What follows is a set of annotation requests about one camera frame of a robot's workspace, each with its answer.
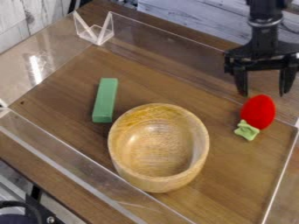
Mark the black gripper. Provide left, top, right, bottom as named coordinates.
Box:
left=224, top=41, right=299, bottom=97

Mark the black table clamp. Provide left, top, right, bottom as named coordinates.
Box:
left=0, top=185, right=67, bottom=224

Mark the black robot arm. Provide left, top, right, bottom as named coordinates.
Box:
left=224, top=0, right=299, bottom=96

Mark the green rectangular block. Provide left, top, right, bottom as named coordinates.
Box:
left=92, top=78, right=118, bottom=123

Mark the clear acrylic tray wall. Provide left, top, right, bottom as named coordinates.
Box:
left=0, top=12, right=299, bottom=224

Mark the red felt strawberry toy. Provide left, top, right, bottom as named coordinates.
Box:
left=234, top=94, right=276, bottom=141

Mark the clear acrylic corner bracket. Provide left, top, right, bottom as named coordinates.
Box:
left=72, top=11, right=115, bottom=46

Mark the wooden bowl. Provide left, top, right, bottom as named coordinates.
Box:
left=107, top=103, right=211, bottom=193

